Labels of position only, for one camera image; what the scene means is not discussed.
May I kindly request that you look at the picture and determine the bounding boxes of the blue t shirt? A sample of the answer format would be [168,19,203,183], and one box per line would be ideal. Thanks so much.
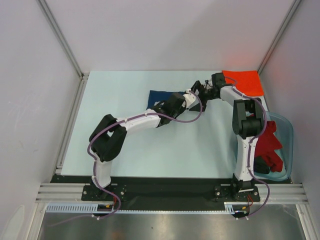
[146,90,186,114]

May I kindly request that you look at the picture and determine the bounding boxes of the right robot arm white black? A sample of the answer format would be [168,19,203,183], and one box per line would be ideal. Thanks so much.
[190,72,267,201]

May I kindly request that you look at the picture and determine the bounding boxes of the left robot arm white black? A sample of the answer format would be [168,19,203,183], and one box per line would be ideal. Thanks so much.
[87,92,195,200]

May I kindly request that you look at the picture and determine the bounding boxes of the folded orange t shirt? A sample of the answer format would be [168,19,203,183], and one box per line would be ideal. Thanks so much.
[222,70,264,97]

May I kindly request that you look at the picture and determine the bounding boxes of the red t shirt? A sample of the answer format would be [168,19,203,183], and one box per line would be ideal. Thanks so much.
[254,120,283,173]

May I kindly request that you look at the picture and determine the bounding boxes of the black t shirt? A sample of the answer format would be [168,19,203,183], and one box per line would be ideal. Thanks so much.
[253,156,270,174]

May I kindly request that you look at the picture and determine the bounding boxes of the clear blue plastic bin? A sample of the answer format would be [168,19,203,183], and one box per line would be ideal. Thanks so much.
[236,111,295,181]

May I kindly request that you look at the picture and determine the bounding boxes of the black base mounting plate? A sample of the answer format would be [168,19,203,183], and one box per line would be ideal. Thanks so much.
[50,175,290,212]

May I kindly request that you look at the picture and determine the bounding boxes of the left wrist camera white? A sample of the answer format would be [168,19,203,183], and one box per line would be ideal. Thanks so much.
[182,91,198,109]

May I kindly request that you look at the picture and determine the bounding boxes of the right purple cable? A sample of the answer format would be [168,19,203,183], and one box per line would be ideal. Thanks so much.
[224,76,271,221]

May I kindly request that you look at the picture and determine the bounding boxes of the purple cable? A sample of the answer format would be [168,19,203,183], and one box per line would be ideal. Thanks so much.
[224,76,271,221]
[47,91,203,227]

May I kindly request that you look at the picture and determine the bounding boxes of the left aluminium corner post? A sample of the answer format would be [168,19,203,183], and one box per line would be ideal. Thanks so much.
[36,0,85,78]

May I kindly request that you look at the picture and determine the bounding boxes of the aluminium corner post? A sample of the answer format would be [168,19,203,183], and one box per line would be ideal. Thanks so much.
[36,0,85,78]
[257,0,304,75]

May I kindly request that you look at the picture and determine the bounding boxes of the white slotted cable duct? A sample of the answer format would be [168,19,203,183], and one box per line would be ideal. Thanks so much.
[45,203,248,215]

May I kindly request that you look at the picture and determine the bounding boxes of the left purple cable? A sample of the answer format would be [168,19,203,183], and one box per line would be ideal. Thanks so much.
[47,91,203,227]

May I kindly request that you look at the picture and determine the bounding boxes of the aluminium rail front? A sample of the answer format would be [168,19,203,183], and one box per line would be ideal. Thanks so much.
[35,183,309,205]

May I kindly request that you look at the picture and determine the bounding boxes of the right aluminium corner post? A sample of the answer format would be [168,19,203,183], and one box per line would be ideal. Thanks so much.
[257,0,304,75]

